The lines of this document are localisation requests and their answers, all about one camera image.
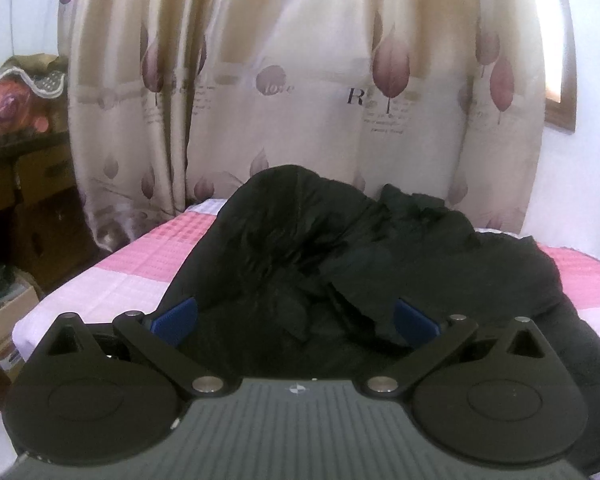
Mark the large black jacket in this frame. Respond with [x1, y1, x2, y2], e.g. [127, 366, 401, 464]
[161, 166, 600, 474]

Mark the pink white checkered bedsheet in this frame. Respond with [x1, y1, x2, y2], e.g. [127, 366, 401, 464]
[12, 198, 600, 360]

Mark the cardboard box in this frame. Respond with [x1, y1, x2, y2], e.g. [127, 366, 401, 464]
[0, 283, 38, 378]

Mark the brown wooden cabinet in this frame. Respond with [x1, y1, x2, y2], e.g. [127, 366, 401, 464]
[0, 132, 97, 292]

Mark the beige leaf print curtain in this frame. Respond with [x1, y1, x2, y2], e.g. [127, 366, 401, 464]
[58, 0, 545, 252]

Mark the floral lace covered bundle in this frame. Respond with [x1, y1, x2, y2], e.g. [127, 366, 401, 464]
[0, 54, 68, 146]

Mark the wooden window frame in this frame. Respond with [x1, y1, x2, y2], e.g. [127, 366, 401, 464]
[545, 0, 578, 134]

